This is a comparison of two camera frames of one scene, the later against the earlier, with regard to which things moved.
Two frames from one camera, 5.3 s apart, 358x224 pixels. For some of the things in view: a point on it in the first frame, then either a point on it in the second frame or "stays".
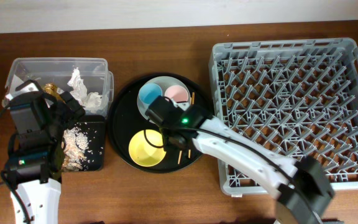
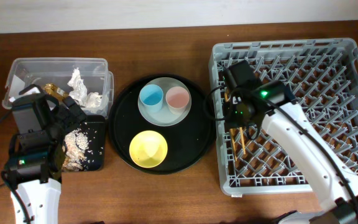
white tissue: x=93 y=100 stays
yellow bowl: x=144 y=154 stays
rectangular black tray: x=95 y=127 stays
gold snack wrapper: x=51 y=89 stays
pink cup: x=178 y=93 stays
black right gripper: x=166 y=132 to x=229 y=112
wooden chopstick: x=192 y=102 to x=242 y=139
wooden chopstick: x=179 y=157 to x=234 y=133
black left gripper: x=69 y=117 stays
